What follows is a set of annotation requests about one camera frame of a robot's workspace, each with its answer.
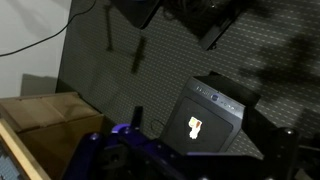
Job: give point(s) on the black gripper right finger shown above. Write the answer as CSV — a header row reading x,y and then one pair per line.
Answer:
x,y
282,153

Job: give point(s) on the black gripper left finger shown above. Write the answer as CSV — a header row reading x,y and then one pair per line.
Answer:
x,y
80,166

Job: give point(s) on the black computer tower case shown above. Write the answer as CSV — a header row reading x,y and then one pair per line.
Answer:
x,y
208,114

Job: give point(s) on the bottom right wooden drawer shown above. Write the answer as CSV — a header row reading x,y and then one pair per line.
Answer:
x,y
51,126

